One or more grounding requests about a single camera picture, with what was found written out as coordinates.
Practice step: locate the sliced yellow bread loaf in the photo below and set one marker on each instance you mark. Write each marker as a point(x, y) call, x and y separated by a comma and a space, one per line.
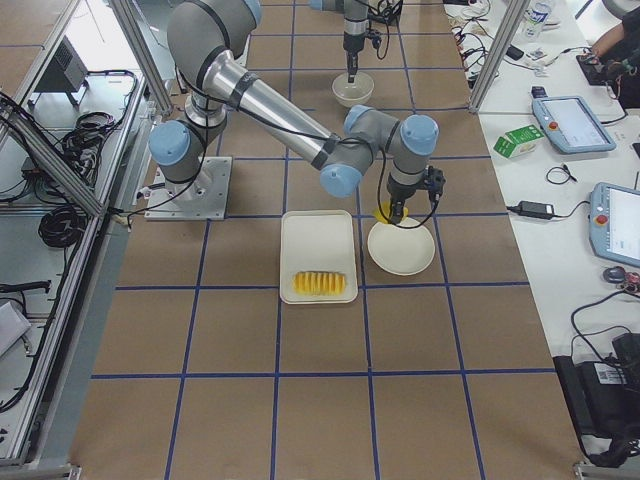
point(319, 283)

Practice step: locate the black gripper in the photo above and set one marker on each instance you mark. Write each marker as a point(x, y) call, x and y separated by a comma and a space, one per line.
point(351, 56)
point(396, 193)

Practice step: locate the cream round plate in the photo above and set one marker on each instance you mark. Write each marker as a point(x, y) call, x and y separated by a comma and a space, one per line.
point(403, 250)

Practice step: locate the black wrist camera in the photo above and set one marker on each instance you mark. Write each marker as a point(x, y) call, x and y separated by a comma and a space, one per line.
point(434, 181)

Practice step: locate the white ceramic bowl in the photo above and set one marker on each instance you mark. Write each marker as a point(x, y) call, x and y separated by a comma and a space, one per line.
point(358, 92)

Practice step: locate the yellow lemon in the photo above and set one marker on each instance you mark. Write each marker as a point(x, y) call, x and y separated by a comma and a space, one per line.
point(383, 213)

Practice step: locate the blue teach pendant upper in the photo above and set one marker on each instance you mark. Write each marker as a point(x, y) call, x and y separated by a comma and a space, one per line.
point(571, 126)

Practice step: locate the blue teach pendant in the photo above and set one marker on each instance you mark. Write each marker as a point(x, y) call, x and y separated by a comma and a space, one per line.
point(571, 126)
point(614, 223)

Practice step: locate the blue teach pendant lower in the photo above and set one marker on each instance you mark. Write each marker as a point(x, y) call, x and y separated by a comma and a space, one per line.
point(614, 223)

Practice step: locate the cream rectangular tray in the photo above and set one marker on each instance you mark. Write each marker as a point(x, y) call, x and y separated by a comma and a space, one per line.
point(320, 240)

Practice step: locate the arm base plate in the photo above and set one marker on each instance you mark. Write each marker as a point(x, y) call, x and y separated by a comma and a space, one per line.
point(206, 198)

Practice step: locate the aluminium frame post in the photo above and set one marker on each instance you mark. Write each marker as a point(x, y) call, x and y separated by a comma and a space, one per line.
point(502, 40)

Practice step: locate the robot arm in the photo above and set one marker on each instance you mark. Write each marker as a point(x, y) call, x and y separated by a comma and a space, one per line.
point(205, 39)
point(355, 15)

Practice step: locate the green white carton box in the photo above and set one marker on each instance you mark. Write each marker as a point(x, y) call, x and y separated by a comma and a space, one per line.
point(518, 141)

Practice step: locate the grey electronics box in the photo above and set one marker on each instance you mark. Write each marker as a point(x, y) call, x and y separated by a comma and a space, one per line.
point(66, 73)

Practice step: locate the black power adapter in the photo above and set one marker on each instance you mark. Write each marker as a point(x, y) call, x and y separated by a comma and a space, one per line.
point(536, 210)

